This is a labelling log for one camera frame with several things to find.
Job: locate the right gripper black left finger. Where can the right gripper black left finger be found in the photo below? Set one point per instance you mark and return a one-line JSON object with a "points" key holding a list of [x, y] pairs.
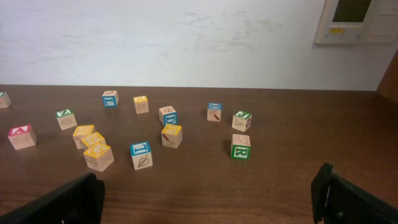
{"points": [[79, 201]]}

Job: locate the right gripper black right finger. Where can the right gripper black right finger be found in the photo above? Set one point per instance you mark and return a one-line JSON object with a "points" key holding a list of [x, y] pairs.
{"points": [[337, 200]]}

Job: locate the red A letter block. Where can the red A letter block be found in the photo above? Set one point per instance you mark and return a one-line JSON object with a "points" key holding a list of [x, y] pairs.
{"points": [[22, 137]]}

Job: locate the yellow E cluster block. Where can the yellow E cluster block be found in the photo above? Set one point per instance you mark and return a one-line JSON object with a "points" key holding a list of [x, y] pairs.
{"points": [[99, 157]]}

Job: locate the yellow cluster block middle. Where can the yellow cluster block middle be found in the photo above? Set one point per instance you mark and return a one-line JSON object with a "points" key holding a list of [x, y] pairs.
{"points": [[92, 139]]}

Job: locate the yellow cluster block left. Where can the yellow cluster block left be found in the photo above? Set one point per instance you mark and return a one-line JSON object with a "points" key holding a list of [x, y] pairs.
{"points": [[80, 132]]}

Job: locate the blue I letter block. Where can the blue I letter block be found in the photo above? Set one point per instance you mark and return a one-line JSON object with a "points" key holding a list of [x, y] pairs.
{"points": [[141, 155]]}

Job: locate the green Z letter block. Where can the green Z letter block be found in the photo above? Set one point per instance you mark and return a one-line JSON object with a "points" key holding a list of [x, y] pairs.
{"points": [[66, 119]]}

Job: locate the blue-sided block top centre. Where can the blue-sided block top centre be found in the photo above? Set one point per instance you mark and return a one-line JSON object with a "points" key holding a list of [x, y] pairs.
{"points": [[110, 99]]}

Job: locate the green-sided block far right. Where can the green-sided block far right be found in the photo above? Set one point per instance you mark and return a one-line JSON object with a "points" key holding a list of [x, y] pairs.
{"points": [[240, 146]]}

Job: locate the yellow block right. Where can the yellow block right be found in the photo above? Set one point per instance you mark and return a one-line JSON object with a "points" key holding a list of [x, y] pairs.
{"points": [[171, 135]]}

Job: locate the yellow block top centre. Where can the yellow block top centre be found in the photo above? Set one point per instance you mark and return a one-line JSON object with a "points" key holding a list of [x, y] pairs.
{"points": [[141, 104]]}

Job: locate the green J letter block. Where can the green J letter block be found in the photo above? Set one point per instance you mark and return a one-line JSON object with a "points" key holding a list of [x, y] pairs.
{"points": [[241, 120]]}

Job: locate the blue D sided block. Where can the blue D sided block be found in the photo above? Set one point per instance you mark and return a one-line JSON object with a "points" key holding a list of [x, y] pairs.
{"points": [[168, 115]]}

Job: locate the red Q letter block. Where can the red Q letter block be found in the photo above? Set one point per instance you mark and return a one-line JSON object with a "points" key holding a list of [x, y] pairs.
{"points": [[4, 100]]}

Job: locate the blue X letter block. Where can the blue X letter block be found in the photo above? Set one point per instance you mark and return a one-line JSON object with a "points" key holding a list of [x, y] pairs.
{"points": [[214, 111]]}

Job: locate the white wall control panel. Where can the white wall control panel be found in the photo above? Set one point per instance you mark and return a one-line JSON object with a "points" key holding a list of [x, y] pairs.
{"points": [[357, 22]]}

